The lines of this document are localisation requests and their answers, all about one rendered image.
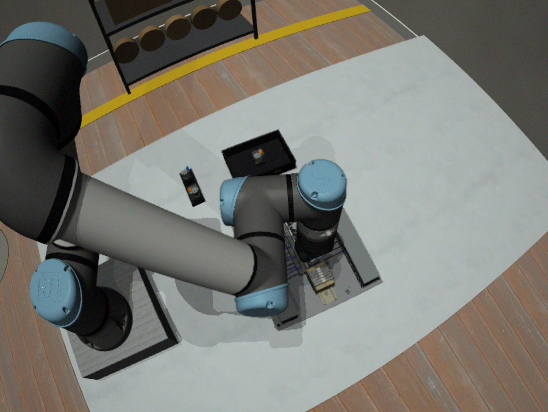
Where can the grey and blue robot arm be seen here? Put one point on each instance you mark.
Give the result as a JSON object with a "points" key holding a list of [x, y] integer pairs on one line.
{"points": [[41, 67]]}

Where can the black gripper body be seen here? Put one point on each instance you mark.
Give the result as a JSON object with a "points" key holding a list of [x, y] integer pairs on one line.
{"points": [[312, 248]]}

